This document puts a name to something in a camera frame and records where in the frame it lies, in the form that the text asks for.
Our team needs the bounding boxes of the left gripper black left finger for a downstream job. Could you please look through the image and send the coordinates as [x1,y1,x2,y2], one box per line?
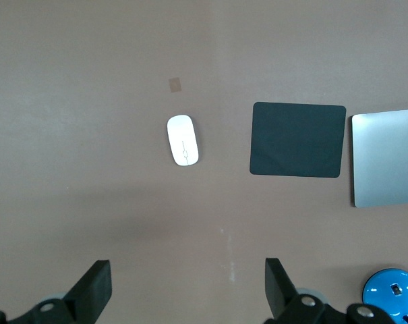
[0,259,113,324]

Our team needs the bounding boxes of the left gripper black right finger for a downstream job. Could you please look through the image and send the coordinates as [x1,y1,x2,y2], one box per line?
[264,258,395,324]

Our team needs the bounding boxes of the white computer mouse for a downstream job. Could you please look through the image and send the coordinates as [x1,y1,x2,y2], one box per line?
[166,114,200,167]

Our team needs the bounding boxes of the black mouse pad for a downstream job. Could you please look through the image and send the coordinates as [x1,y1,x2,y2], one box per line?
[249,101,347,179]

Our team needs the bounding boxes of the blue desk lamp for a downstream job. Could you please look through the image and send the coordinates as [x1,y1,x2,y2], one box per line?
[362,268,408,324]

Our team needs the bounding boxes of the silver closed laptop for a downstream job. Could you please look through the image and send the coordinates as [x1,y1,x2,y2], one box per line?
[351,108,408,209]

